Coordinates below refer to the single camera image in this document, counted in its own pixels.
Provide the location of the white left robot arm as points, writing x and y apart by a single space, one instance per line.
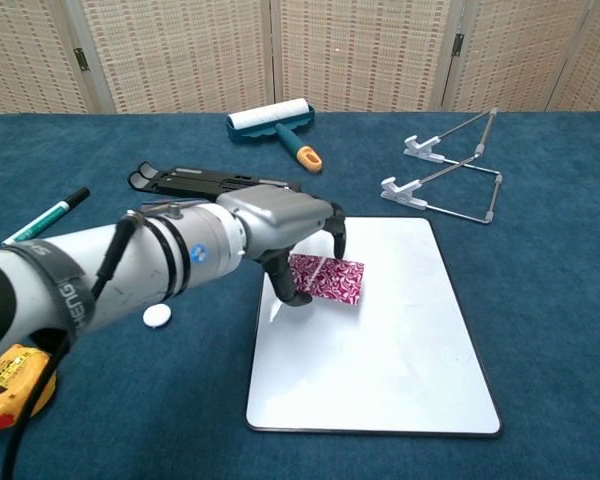
145 260

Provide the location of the woven folding screen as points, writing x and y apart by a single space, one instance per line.
180 50

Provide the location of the blue table cloth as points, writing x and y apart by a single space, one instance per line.
130 425

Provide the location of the yellow tape measure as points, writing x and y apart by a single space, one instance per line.
5 385

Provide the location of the green white marker pen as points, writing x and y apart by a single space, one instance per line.
60 207

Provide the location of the black folding laptop stand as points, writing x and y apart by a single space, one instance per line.
190 181

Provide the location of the white rectangular board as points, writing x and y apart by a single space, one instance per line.
380 360

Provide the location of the teal lint roller orange tip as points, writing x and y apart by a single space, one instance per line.
270 117

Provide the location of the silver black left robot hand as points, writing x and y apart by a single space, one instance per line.
275 215

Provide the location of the white round magnet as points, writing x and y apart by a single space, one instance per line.
156 316

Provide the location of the magenta patterned rectangular packet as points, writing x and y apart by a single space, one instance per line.
340 282

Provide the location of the dark metal screen hinge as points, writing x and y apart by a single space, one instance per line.
81 59
458 42

